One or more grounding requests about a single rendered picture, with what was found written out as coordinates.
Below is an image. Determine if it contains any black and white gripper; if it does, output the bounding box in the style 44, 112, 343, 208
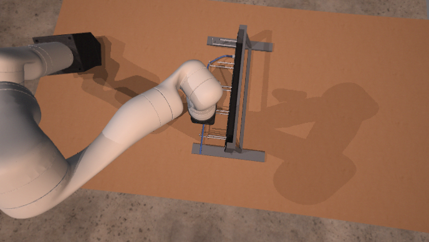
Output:
188, 104, 216, 125

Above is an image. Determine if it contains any grey metal rack with black panel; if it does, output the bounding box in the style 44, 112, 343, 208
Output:
192, 24, 273, 162

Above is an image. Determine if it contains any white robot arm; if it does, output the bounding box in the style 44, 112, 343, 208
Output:
0, 42, 223, 219

